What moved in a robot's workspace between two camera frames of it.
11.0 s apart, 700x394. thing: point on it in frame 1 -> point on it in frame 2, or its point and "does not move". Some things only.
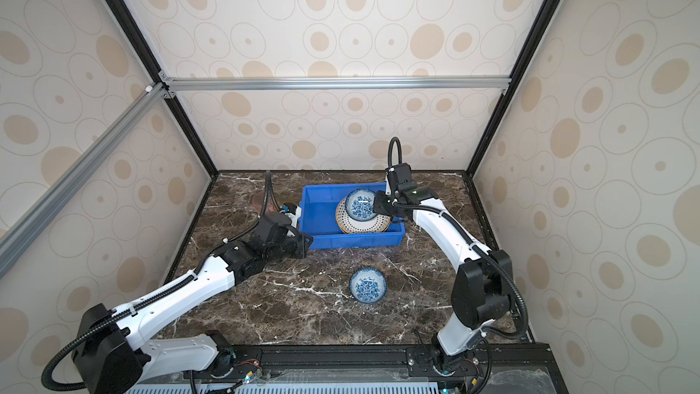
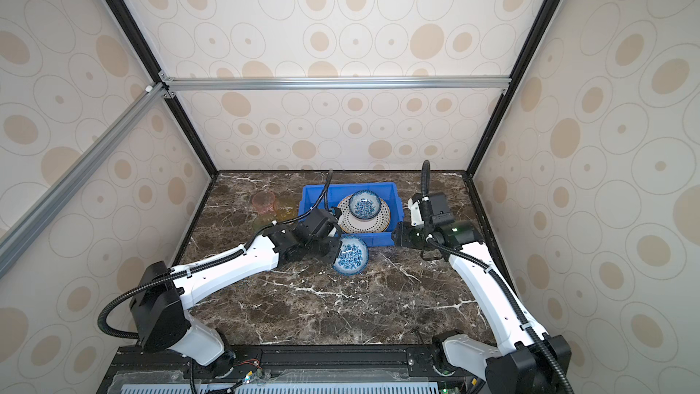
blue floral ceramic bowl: [359, 204] does not move
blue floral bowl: [368, 285] -> [353, 255]
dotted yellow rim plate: [357, 227] does not move
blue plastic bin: [318, 205] does not move
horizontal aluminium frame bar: [335, 83] does not move
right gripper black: [378, 205] -> [402, 235]
